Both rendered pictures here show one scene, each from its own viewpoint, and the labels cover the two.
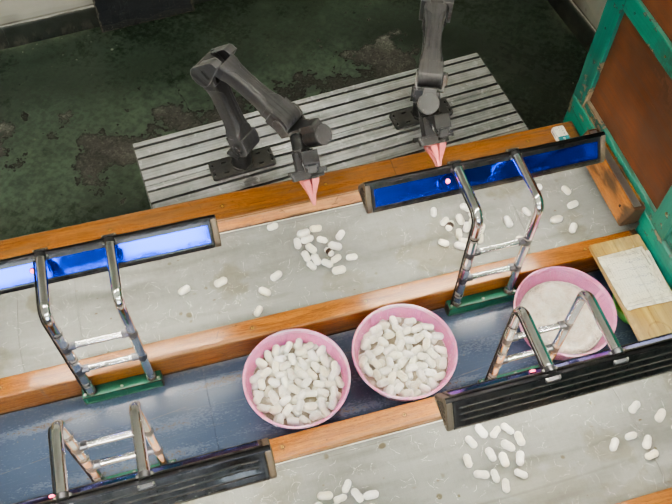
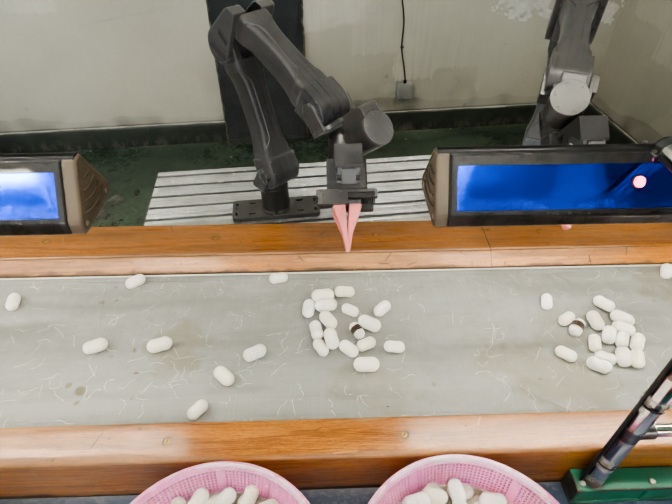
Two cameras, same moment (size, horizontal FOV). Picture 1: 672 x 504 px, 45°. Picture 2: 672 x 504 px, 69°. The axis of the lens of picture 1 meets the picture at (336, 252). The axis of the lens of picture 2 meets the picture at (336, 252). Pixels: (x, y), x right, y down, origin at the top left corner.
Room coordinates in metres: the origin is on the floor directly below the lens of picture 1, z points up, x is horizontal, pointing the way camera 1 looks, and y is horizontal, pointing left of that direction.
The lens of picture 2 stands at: (0.72, -0.08, 1.36)
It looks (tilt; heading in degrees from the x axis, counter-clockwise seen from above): 42 degrees down; 15
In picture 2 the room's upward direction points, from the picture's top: straight up
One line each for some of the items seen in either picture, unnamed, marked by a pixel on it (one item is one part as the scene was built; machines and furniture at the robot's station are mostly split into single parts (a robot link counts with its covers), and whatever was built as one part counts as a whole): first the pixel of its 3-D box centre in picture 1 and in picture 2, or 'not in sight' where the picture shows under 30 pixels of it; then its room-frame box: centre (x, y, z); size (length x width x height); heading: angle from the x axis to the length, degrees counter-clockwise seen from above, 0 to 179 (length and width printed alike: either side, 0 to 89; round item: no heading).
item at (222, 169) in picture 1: (241, 156); (275, 196); (1.57, 0.29, 0.71); 0.20 x 0.07 x 0.08; 112
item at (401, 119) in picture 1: (422, 106); not in sight; (1.79, -0.26, 0.71); 0.20 x 0.07 x 0.08; 112
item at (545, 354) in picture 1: (545, 373); not in sight; (0.79, -0.49, 0.90); 0.20 x 0.19 x 0.45; 107
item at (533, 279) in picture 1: (560, 318); not in sight; (1.03, -0.60, 0.72); 0.27 x 0.27 x 0.10
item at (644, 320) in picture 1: (641, 290); not in sight; (1.09, -0.81, 0.77); 0.33 x 0.15 x 0.01; 17
